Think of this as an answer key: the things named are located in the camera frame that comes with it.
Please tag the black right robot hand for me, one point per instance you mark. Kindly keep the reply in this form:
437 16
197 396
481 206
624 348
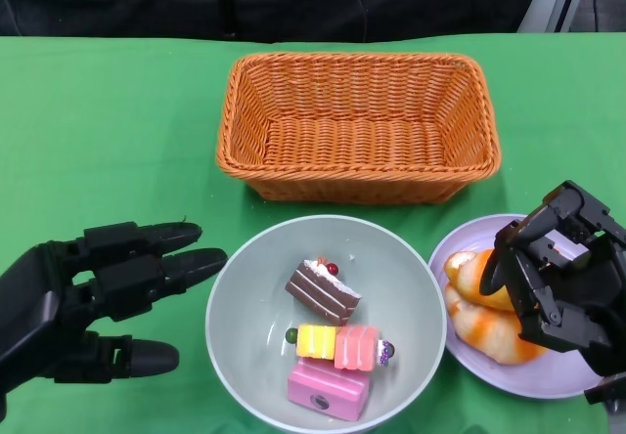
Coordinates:
596 297

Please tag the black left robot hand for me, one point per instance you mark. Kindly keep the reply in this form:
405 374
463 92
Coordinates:
39 307

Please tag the orange striped bread roll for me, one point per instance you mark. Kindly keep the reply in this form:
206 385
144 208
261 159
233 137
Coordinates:
464 270
484 331

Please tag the grey-green bowl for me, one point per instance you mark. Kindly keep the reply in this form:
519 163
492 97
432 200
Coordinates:
254 287

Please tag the brown chocolate cake bar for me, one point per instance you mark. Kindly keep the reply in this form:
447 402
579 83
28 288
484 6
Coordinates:
318 292

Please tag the pink rectangular cake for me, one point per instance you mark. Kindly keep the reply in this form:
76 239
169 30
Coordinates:
327 387

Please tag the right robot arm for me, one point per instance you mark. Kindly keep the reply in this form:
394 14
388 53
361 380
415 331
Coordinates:
613 404

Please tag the lavender plate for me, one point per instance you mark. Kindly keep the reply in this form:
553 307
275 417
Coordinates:
538 375

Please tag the orange wicker basket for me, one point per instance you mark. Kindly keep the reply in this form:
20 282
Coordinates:
352 145

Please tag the green tablecloth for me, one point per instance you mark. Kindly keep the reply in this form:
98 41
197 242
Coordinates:
98 111

